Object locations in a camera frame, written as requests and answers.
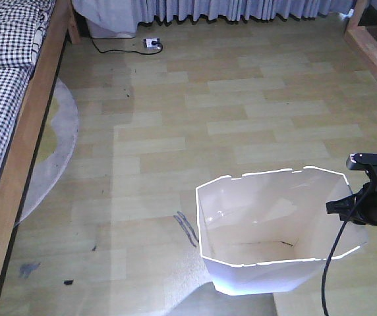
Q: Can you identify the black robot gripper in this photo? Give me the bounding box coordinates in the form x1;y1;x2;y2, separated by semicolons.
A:
326;191;377;226

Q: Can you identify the black power cord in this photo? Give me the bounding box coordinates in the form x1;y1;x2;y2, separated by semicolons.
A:
89;34;163;55

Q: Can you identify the white plastic trash bin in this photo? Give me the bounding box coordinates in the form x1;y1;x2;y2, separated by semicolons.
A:
196;166;368;296

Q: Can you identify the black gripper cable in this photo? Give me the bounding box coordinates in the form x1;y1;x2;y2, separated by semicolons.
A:
320;184;374;316

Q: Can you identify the wooden bed frame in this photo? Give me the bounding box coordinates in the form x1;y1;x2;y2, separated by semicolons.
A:
0;1;80;285

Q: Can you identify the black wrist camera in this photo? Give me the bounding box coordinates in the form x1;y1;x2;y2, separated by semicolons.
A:
346;153;377;181

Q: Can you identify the floor power outlet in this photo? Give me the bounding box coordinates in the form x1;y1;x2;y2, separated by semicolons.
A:
143;38;161;49

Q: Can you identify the black white checkered bedding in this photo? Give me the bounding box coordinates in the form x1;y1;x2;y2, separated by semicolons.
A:
0;1;55;174

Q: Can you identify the light grey curtain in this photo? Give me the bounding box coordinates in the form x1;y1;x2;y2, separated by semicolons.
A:
72;0;355;33

